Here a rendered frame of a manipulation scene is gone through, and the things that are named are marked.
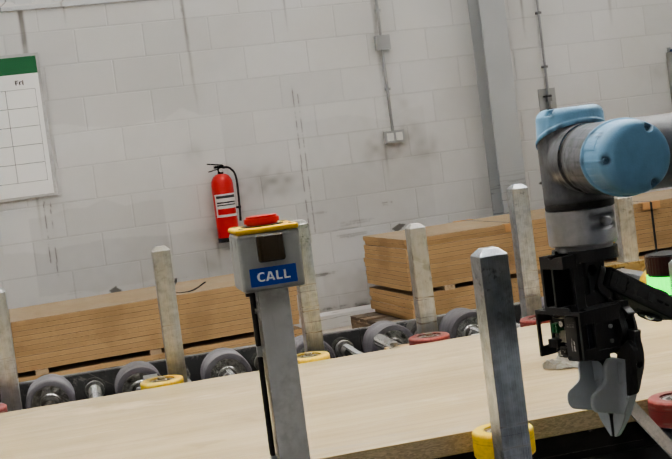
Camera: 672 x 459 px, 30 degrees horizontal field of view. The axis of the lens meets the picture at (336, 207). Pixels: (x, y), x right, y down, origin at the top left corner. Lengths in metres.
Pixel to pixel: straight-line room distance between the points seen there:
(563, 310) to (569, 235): 0.08
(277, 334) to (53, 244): 7.06
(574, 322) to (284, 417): 0.34
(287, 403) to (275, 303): 0.11
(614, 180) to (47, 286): 7.35
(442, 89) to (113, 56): 2.37
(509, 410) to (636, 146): 0.39
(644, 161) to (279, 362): 0.46
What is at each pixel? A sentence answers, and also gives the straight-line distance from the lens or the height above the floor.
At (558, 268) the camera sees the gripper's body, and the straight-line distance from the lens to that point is 1.36.
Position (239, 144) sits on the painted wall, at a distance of 8.64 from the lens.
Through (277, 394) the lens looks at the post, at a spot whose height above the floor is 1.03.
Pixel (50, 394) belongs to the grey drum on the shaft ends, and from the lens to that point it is 2.90.
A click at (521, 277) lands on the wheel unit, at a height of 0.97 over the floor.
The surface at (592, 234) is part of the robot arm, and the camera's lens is 1.36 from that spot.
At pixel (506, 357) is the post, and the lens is 1.48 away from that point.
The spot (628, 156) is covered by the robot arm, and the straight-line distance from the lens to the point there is 1.24.
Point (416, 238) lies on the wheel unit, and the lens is 2.56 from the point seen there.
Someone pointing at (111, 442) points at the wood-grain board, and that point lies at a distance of 1.93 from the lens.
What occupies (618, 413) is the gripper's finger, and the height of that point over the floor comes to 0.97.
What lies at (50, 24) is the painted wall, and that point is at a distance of 8.50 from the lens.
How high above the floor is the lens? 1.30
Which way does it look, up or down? 3 degrees down
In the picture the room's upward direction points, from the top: 7 degrees counter-clockwise
